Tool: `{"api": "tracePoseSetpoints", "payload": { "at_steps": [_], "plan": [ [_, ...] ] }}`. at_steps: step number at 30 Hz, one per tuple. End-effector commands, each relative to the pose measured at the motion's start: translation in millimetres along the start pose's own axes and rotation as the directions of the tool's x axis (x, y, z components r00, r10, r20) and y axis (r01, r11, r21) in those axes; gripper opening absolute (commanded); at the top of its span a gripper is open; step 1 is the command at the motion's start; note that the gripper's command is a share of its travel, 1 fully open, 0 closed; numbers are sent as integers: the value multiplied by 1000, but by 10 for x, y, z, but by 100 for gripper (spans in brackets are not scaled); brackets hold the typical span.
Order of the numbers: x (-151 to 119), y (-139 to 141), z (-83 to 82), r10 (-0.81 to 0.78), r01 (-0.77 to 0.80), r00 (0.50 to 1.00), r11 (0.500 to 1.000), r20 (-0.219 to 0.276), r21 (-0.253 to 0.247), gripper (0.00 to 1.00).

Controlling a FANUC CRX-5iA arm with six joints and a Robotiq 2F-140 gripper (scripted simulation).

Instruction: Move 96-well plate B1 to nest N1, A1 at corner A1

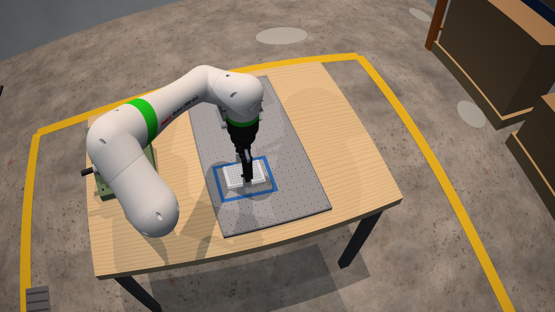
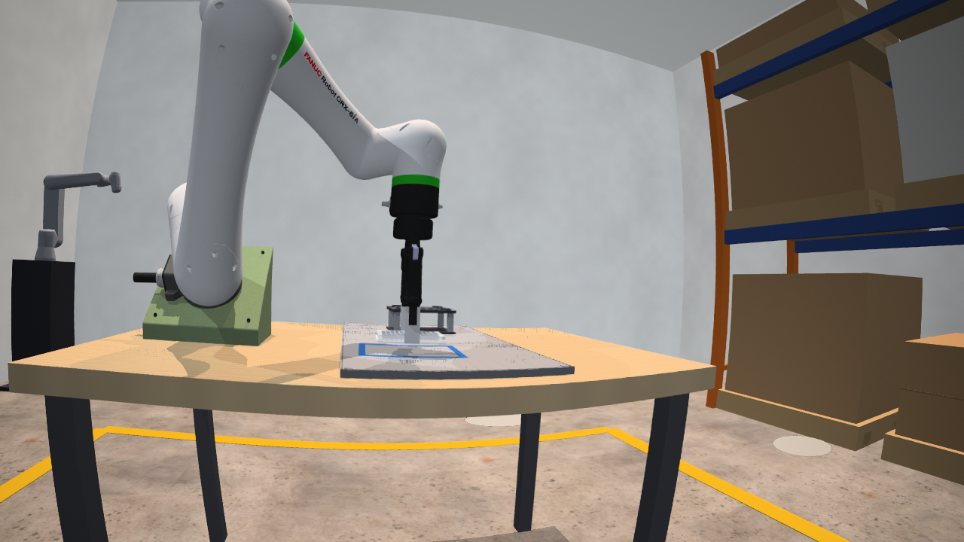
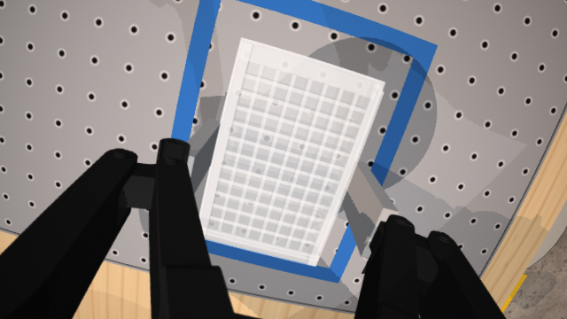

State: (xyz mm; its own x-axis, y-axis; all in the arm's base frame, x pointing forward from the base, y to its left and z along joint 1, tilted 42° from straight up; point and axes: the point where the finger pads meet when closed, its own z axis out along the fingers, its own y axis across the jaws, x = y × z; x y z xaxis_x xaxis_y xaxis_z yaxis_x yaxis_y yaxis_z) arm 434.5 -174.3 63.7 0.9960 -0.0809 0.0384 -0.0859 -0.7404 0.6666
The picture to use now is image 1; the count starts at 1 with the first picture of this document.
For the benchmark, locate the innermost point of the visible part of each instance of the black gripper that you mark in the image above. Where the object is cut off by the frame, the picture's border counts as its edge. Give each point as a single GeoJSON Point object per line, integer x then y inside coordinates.
{"type": "Point", "coordinates": [243, 155]}

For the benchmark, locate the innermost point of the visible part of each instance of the blue tape outline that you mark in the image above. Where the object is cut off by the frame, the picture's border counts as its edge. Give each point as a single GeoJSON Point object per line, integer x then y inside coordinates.
{"type": "Point", "coordinates": [248, 195]}

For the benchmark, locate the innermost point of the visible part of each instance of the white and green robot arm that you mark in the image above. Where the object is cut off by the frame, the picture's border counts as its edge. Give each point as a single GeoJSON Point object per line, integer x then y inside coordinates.
{"type": "Point", "coordinates": [116, 140]}

